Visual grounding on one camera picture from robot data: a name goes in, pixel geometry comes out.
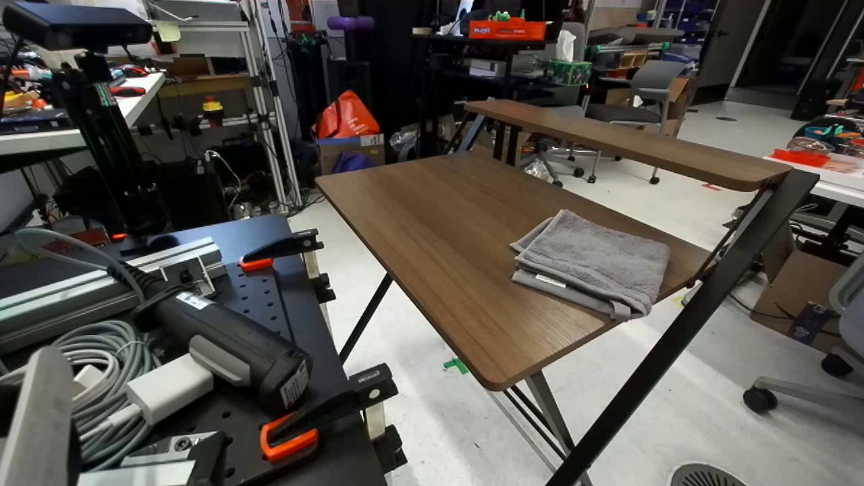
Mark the orange handled bar clamp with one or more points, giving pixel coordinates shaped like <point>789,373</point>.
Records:
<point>299,431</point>

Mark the cardboard box on floor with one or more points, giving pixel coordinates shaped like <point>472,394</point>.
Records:
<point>800,281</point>

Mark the black handheld controller device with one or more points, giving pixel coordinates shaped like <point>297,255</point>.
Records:
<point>233,346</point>

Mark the black camera on tripod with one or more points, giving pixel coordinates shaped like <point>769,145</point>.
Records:
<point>85,91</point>

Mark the orange bag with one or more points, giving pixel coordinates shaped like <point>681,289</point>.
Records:
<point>345,118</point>

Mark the white power adapter block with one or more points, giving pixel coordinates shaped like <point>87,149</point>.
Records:
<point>168,386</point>

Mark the round floor drain grate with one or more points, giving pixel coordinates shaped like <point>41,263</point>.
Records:
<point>703,475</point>

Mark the brown wooden desk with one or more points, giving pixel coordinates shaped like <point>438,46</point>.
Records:
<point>444,234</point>

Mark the orange storage bin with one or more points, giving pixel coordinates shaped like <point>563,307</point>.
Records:
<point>514,27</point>

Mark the grey office chair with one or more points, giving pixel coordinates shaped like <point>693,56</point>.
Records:
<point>646,100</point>

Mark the black perforated mounting table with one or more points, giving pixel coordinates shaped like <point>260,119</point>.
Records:
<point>345,455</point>

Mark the silver aluminium extrusion rail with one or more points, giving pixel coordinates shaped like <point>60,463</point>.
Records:
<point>52,309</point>

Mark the cardboard box with blue label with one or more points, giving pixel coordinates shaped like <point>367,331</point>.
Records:
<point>348,149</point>

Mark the brown raised desk shelf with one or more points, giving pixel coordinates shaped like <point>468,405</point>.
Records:
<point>683,158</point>

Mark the white metal shelving rack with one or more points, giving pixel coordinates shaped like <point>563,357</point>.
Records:
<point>249,31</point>

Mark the orange tipped black clamp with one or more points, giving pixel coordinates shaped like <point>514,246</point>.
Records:
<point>297,243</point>

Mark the grey towel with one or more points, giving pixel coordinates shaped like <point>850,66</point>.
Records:
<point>592,266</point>

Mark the white side table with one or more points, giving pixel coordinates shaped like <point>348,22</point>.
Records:
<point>828,146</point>

